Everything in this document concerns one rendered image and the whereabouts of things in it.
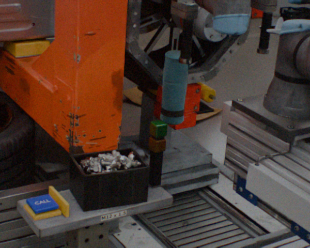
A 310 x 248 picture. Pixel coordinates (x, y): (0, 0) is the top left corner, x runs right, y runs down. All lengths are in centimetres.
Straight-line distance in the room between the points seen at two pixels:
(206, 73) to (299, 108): 96
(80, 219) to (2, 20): 83
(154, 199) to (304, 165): 54
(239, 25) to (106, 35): 63
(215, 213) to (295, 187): 121
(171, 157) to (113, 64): 87
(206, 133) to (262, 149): 184
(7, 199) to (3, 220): 8
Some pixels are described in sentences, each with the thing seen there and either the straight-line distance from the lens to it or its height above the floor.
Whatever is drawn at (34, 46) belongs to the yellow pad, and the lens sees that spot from 245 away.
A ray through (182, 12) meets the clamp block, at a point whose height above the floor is 92.
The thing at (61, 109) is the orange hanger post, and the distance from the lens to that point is 206.
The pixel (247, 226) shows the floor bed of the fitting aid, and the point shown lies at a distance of 265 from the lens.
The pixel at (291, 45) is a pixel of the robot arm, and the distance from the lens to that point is 163.
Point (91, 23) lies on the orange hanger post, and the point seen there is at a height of 94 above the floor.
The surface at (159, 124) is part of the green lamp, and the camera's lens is 196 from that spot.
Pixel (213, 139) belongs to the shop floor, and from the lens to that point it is 353.
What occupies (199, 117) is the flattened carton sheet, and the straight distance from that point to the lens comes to 377.
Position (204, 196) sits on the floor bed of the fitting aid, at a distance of 283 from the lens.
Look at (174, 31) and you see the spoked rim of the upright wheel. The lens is 258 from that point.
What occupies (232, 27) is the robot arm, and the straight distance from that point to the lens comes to 140.
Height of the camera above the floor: 142
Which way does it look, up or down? 23 degrees down
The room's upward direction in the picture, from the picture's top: 4 degrees clockwise
